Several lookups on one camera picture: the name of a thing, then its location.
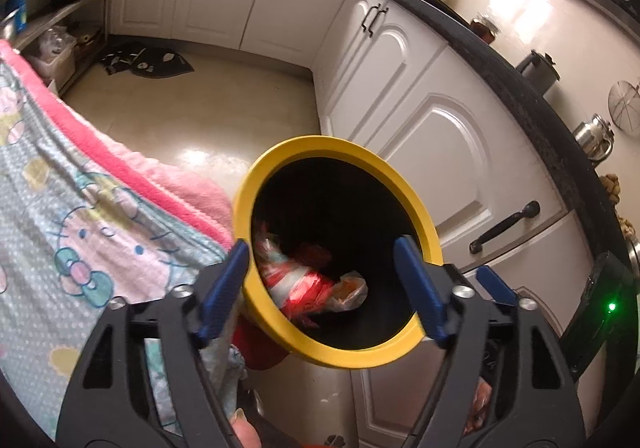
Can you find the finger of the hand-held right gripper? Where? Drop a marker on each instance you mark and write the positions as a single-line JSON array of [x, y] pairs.
[[495, 285]]

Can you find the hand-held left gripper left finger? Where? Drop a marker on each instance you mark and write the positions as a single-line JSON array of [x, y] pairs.
[[225, 288]]

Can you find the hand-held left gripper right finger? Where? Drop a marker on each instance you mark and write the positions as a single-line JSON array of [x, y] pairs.
[[420, 288]]

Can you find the clear plastic bag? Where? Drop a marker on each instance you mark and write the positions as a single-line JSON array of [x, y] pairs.
[[352, 290]]

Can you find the red plastic wrapper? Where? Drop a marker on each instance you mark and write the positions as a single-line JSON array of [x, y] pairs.
[[305, 280]]

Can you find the yellow rimmed white trash bin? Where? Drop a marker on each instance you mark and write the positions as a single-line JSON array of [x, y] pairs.
[[325, 143]]

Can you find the person's left hand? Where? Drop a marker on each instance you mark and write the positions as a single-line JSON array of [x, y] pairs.
[[245, 430]]

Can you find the red stool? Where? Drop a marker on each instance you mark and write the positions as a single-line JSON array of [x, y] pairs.
[[260, 348]]

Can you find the brown ginger pile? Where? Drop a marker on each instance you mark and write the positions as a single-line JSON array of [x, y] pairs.
[[611, 188]]

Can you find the cartoon cat printed blanket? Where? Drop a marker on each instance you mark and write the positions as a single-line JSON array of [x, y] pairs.
[[100, 228]]

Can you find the steel pitcher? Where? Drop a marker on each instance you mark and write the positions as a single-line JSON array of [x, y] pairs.
[[592, 137]]

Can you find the grey kettle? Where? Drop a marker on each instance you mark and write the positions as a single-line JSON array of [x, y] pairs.
[[537, 72]]

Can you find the black floor mat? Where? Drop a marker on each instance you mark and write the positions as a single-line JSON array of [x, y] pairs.
[[145, 60]]

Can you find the dark glass jar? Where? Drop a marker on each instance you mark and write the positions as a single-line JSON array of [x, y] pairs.
[[484, 30]]

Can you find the white plastic storage box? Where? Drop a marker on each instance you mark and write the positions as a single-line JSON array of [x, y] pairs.
[[55, 60]]

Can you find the steel shelf table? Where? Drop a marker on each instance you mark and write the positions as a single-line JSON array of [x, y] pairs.
[[55, 18]]

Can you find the blue container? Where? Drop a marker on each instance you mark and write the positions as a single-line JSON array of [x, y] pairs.
[[15, 8]]

